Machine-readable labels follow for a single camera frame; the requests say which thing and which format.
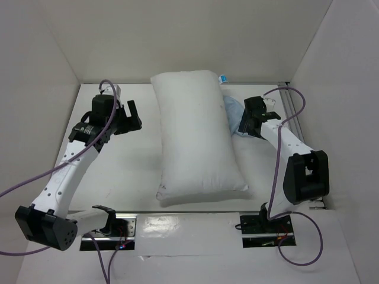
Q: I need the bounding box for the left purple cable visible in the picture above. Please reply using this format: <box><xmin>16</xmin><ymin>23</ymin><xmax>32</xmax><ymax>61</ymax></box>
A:
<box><xmin>0</xmin><ymin>79</ymin><xmax>131</xmax><ymax>284</ymax></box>

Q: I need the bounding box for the light blue pillowcase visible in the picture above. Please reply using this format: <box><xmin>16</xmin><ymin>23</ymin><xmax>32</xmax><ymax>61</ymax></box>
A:
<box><xmin>223</xmin><ymin>95</ymin><xmax>249</xmax><ymax>137</ymax></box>

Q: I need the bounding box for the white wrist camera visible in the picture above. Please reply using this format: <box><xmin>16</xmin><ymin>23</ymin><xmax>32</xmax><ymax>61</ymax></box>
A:
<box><xmin>110</xmin><ymin>85</ymin><xmax>121</xmax><ymax>99</ymax></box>
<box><xmin>264</xmin><ymin>98</ymin><xmax>276</xmax><ymax>112</ymax></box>

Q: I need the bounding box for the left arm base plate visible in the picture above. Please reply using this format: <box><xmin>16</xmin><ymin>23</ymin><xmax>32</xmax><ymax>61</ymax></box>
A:
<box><xmin>90</xmin><ymin>212</ymin><xmax>137</xmax><ymax>251</ymax></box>

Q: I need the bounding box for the purple cable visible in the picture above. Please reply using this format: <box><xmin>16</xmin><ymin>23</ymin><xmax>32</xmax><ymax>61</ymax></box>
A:
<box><xmin>0</xmin><ymin>79</ymin><xmax>131</xmax><ymax>284</ymax></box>
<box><xmin>263</xmin><ymin>87</ymin><xmax>324</xmax><ymax>267</ymax></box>

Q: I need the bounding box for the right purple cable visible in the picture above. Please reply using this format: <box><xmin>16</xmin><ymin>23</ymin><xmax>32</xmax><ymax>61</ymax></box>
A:
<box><xmin>263</xmin><ymin>87</ymin><xmax>324</xmax><ymax>267</ymax></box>

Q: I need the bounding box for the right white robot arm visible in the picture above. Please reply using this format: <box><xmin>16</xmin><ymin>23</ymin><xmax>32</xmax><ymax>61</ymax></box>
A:
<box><xmin>239</xmin><ymin>96</ymin><xmax>330</xmax><ymax>232</ymax></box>

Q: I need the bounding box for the white pillow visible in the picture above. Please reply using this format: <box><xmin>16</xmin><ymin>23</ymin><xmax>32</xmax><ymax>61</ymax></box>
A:
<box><xmin>150</xmin><ymin>70</ymin><xmax>248</xmax><ymax>204</ymax></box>

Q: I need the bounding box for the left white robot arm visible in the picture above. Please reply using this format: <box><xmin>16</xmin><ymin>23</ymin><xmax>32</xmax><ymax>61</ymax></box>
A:
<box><xmin>15</xmin><ymin>95</ymin><xmax>142</xmax><ymax>251</ymax></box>

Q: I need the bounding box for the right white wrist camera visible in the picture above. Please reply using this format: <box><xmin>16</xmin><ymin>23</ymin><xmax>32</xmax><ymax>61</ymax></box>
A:
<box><xmin>264</xmin><ymin>98</ymin><xmax>276</xmax><ymax>112</ymax></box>

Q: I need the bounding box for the blue white pillow tag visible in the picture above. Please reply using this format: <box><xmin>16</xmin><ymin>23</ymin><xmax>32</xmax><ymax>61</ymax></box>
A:
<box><xmin>219</xmin><ymin>75</ymin><xmax>229</xmax><ymax>85</ymax></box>

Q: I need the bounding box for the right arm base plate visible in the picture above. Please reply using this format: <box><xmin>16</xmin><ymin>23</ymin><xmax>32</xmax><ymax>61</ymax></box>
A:
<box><xmin>235</xmin><ymin>214</ymin><xmax>296</xmax><ymax>248</ymax></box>

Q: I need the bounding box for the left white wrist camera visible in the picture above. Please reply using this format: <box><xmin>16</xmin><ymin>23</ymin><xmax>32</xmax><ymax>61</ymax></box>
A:
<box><xmin>110</xmin><ymin>85</ymin><xmax>121</xmax><ymax>99</ymax></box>

